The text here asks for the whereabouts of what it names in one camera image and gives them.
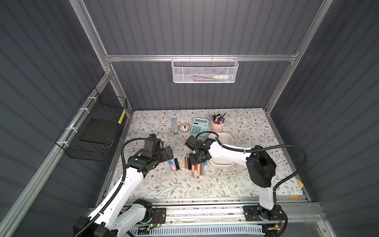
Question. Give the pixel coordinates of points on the small round dish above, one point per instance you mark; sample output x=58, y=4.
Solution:
x=184, y=127

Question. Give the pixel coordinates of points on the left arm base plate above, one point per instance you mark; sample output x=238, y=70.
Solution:
x=158, y=217

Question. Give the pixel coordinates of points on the orange lip gloss silver cap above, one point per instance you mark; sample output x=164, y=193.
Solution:
x=186, y=162

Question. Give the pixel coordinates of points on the white storage box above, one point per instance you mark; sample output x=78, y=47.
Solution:
x=217, y=157

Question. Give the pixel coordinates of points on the pink pen cup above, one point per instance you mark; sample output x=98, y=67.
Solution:
x=217, y=123

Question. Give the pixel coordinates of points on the white wire wall basket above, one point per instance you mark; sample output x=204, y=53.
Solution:
x=204, y=70

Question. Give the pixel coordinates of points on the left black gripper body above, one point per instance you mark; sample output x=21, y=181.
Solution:
x=164, y=153

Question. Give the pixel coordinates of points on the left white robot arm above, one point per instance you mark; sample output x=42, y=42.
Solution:
x=107, y=219

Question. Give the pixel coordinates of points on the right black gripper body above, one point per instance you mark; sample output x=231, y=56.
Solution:
x=199, y=157

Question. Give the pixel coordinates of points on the black lipstick tube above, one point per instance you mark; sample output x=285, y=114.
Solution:
x=177, y=165

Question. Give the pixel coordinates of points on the silver lip gloss tube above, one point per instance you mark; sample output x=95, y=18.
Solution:
x=202, y=169

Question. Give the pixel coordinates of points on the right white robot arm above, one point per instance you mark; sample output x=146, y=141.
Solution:
x=260, y=166

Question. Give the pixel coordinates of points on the pink lip gloss tube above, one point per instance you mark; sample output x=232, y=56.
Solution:
x=193, y=171

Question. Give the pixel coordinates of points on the black wire side basket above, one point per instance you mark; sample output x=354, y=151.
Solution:
x=94, y=131

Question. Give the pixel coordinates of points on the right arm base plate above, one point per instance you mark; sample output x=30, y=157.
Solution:
x=258, y=213

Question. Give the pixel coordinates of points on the teal calculator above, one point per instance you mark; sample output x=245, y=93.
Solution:
x=199, y=125

